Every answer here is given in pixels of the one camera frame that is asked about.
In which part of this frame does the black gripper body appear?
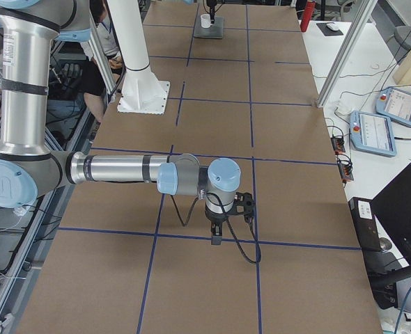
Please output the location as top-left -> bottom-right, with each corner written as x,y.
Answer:
205,207 -> 227,227
206,0 -> 217,10

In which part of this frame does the orange relay board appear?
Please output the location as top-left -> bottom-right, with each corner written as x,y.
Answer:
330,136 -> 346,155
338,164 -> 354,184

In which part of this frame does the white pedestal column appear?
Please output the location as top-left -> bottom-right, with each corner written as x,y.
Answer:
107,0 -> 170,115

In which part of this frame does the seated person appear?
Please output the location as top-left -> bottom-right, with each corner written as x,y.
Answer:
80,0 -> 123,123

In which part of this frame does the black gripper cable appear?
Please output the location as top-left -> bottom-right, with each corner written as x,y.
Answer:
170,193 -> 262,265

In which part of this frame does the far blue teach pendant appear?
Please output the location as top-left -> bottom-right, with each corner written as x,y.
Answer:
375,87 -> 411,127

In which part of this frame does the black open laptop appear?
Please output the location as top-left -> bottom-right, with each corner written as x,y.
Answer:
369,161 -> 411,269

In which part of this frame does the white ceramic cup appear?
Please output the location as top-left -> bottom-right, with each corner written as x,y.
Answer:
201,13 -> 212,29

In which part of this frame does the grey closed laptop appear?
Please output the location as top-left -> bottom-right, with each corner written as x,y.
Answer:
194,16 -> 224,39

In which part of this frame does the aluminium frame post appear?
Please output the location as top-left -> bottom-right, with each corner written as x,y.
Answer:
316,0 -> 378,108

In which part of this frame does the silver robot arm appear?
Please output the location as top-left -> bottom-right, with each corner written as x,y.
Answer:
0,1 -> 242,245

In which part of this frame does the black computer box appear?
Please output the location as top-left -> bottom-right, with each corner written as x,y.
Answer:
348,197 -> 382,252

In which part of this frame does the red bottle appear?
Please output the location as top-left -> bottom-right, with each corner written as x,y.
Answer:
300,0 -> 315,33

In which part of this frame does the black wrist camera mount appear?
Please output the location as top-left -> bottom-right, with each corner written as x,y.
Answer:
228,192 -> 256,225

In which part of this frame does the black mouse pad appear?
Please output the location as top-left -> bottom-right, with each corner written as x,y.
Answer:
316,22 -> 343,36

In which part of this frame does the blue teach pendant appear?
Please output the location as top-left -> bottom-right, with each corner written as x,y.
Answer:
375,87 -> 411,127
350,111 -> 397,157

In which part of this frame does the near blue teach pendant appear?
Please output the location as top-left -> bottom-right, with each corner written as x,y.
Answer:
350,111 -> 397,157

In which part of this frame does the white computer mouse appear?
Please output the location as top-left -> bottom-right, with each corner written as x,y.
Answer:
326,22 -> 339,32

